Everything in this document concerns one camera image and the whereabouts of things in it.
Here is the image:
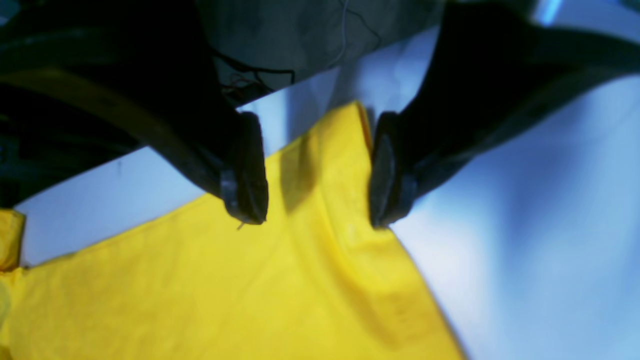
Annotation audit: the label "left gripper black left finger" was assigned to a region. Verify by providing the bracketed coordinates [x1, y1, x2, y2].
[1, 0, 269, 224]

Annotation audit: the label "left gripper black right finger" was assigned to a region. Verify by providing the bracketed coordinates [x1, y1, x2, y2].
[369, 0, 640, 228]

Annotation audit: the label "orange t-shirt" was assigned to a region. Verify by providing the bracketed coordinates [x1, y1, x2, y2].
[1, 101, 465, 360]

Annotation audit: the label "black cables in background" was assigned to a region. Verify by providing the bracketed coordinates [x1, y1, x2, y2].
[210, 0, 386, 108]

